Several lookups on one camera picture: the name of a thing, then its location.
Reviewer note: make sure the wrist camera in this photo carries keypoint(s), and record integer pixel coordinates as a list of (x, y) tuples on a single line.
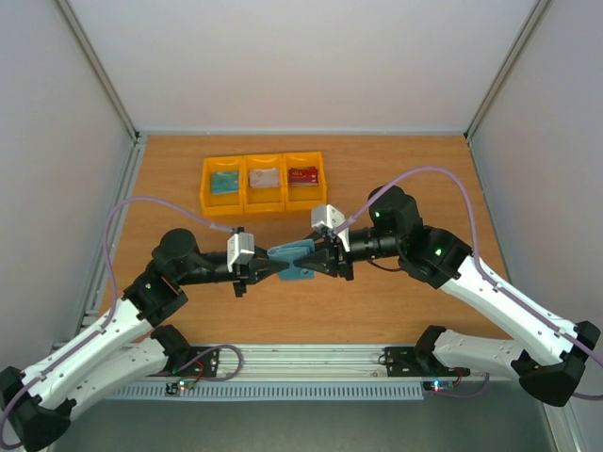
[(326, 219), (240, 250)]

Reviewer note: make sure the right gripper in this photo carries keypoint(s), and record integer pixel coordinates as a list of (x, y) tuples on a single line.
[(341, 259)]

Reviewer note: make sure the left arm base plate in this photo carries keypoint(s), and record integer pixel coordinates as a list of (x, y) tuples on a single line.
[(202, 360)]

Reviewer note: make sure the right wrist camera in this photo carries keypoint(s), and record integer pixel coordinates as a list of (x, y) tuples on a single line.
[(326, 219)]

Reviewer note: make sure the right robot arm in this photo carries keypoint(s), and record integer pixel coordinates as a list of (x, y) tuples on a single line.
[(546, 354)]

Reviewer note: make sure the teal cards stack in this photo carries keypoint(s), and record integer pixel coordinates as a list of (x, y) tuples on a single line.
[(224, 182)]

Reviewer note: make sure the grey slotted cable duct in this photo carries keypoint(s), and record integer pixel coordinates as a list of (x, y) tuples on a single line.
[(276, 391)]

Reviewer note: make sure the aluminium front rail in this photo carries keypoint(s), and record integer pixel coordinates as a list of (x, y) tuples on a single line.
[(314, 361)]

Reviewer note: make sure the left yellow bin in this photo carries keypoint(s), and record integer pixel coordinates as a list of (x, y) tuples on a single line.
[(224, 205)]

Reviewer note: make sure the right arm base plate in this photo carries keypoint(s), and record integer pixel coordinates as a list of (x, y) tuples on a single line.
[(402, 362)]

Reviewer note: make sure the middle yellow bin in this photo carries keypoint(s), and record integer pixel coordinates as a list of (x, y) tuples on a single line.
[(263, 201)]

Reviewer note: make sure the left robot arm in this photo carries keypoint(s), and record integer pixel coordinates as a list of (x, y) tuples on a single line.
[(129, 341)]

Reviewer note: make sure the right yellow bin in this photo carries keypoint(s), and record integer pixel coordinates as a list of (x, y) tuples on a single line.
[(304, 198)]

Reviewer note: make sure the red cards stack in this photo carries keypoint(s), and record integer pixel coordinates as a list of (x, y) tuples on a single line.
[(304, 176)]

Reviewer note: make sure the circuit board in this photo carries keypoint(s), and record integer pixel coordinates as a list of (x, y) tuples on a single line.
[(438, 385), (180, 386)]

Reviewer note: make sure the teal card holder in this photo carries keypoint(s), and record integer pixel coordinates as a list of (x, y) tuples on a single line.
[(289, 253)]

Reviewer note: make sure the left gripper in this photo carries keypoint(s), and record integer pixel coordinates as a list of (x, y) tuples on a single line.
[(249, 274)]

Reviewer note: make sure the right circuit board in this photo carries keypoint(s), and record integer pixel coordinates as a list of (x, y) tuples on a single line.
[(438, 385)]

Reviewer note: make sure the left circuit board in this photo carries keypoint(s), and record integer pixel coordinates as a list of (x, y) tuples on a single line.
[(180, 386)]

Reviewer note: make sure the yellow bin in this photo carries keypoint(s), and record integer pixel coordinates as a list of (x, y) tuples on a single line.
[(263, 201), (304, 198), (224, 205)]

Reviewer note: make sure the white pink cards stack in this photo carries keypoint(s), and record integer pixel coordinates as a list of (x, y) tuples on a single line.
[(264, 178)]

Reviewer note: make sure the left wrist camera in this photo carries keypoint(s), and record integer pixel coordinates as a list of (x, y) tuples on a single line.
[(240, 250)]

